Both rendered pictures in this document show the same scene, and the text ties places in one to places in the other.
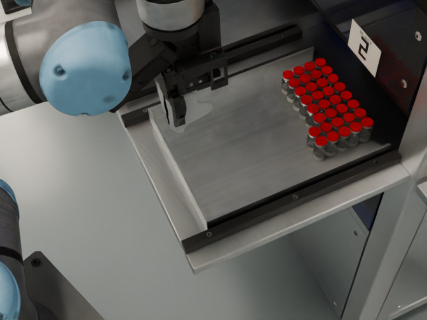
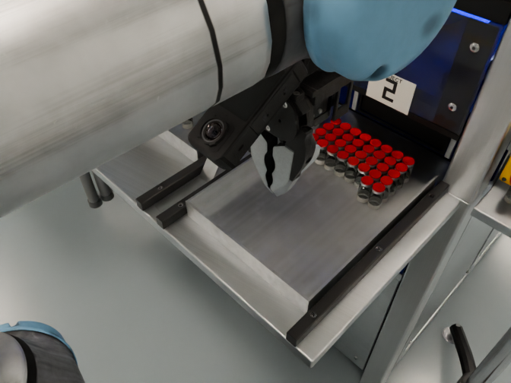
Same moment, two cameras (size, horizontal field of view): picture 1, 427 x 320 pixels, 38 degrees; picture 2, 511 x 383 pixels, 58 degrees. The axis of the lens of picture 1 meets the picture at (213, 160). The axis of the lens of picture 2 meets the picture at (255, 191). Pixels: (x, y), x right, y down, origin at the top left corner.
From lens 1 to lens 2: 44 cm
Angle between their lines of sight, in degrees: 18
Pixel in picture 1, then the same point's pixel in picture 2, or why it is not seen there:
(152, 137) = (198, 231)
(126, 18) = not seen: hidden behind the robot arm
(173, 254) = (188, 362)
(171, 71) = (302, 93)
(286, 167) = (350, 224)
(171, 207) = (253, 299)
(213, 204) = (297, 281)
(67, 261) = not seen: outside the picture
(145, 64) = (273, 85)
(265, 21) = not seen: hidden behind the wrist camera
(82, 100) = (398, 25)
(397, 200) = (443, 232)
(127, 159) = (115, 286)
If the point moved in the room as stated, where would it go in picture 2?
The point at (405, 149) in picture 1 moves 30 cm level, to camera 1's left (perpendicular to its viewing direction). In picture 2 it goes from (455, 175) to (297, 234)
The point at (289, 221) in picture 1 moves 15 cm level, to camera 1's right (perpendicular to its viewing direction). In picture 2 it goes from (382, 276) to (461, 243)
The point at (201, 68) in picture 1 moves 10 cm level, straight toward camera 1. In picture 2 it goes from (332, 86) to (401, 152)
